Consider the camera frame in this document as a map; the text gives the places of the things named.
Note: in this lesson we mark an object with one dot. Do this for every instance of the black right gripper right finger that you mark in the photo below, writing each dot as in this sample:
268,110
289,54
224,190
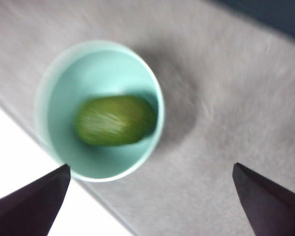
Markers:
273,209

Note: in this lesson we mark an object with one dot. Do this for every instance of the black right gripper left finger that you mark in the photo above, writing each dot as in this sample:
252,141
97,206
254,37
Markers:
27,209

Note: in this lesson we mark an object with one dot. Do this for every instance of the green avocado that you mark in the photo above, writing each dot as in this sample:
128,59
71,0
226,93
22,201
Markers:
115,120

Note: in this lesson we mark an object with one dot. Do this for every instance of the teal ceramic bowl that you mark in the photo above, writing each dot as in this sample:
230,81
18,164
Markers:
93,73

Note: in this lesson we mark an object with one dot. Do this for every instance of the dark rectangular tray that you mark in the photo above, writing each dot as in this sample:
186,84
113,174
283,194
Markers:
273,14

